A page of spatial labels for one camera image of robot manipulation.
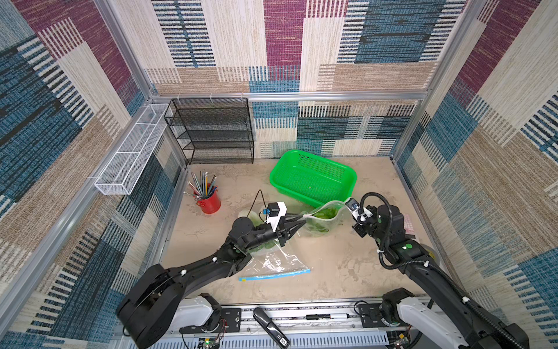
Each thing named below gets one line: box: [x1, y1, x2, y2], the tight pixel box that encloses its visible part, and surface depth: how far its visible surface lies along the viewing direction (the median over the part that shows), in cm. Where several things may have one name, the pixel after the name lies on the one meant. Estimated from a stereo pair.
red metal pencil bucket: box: [193, 189, 221, 215], surface depth 104 cm
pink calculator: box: [403, 213, 415, 235], surface depth 96 cm
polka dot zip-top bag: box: [302, 200, 350, 237], surface depth 79 cm
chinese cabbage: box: [308, 207, 340, 233], surface depth 79 cm
